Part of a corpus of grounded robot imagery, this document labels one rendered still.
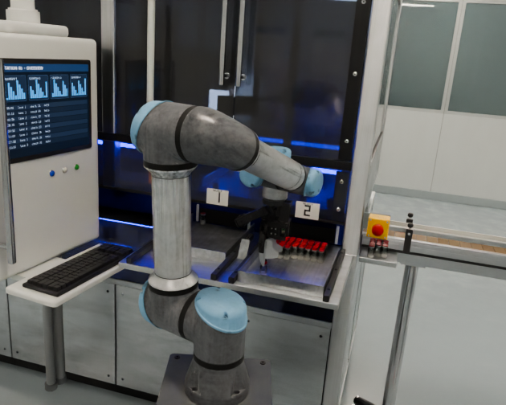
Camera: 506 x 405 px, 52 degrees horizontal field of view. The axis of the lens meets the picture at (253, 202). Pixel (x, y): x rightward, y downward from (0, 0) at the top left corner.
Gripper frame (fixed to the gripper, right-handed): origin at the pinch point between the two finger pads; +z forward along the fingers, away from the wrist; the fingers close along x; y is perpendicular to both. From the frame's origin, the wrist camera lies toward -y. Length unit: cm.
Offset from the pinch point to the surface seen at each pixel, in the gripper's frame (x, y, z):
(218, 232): 30.8, -25.3, 4.9
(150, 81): 23, -51, -49
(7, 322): 32, -126, 66
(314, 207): 30.5, 9.8, -10.4
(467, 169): 491, 116, 47
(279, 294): -9.1, 8.2, 5.8
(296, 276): 3.9, 10.4, 5.1
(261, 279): -6.7, 1.7, 3.3
